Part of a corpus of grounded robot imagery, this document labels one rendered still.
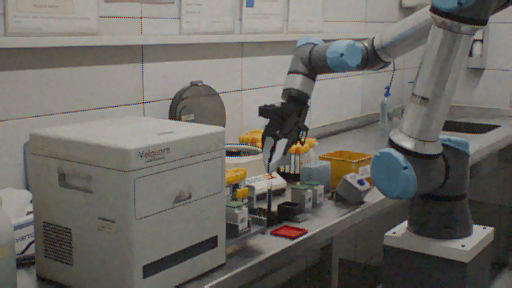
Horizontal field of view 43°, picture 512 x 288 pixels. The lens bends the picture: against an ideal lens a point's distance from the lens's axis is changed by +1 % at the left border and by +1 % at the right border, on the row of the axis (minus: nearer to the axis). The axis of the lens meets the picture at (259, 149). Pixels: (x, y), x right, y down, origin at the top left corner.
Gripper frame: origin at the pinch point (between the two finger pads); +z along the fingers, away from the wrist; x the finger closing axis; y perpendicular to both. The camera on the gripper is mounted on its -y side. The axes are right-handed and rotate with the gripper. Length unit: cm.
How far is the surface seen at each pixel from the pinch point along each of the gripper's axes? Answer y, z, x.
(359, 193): 36.6, -6.5, -8.1
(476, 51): 206, -140, 23
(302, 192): 23.4, -0.8, 2.2
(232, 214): -9.6, 14.6, -0.6
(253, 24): 51, -67, 58
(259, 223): 0.7, 13.6, -1.7
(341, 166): 46.9, -16.4, 4.7
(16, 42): -38, -11, 56
